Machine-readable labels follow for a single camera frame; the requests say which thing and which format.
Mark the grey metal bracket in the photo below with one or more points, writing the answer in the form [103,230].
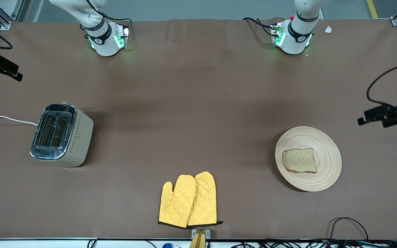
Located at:
[208,233]

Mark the brown toast slice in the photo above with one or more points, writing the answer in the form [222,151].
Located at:
[300,160]

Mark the silver and beige toaster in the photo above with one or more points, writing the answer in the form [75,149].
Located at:
[78,137]

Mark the small white paper tag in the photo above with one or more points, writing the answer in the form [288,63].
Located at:
[328,29]

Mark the small blue object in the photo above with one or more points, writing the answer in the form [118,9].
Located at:
[168,246]

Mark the brown table cover sheet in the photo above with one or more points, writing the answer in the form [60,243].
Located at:
[198,103]

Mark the yellow quilted oven mitt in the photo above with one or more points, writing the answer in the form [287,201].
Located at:
[205,199]
[176,203]

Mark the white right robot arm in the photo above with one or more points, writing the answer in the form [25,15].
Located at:
[102,38]

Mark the round wooden plate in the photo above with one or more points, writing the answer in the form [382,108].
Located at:
[329,162]

